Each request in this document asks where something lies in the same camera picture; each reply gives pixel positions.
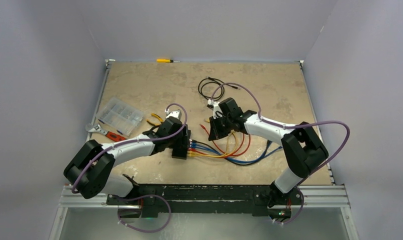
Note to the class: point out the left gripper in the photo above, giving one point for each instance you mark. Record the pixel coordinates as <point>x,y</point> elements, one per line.
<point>182,139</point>

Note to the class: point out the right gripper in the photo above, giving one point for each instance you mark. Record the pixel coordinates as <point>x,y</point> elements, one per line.
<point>215,133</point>

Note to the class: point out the black network switch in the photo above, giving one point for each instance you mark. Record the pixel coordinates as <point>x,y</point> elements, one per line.
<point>180,147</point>

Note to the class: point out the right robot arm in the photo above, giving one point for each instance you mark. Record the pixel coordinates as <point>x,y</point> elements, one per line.
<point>303,149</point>

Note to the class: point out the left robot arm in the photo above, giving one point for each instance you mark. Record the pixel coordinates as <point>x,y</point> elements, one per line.
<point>90,171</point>

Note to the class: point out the clear plastic parts box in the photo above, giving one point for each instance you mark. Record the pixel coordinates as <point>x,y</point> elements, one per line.
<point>121,116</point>

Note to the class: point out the yellow screwdriver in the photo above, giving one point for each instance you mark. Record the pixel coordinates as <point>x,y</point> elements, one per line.
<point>164,60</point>

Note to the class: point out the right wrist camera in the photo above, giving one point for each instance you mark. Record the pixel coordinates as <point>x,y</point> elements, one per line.
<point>216,110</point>

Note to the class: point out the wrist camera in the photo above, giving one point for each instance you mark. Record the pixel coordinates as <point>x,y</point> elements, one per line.
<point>216,110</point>
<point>177,114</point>

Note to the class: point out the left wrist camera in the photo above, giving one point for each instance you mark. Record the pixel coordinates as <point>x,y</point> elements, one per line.
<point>177,114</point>

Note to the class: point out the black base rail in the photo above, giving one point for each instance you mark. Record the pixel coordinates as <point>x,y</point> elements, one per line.
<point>256,200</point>

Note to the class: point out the red handled adjustable wrench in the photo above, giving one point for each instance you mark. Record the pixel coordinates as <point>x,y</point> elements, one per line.
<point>96,128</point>

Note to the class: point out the aluminium table frame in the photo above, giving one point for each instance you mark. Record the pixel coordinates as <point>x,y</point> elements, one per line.
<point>237,138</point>

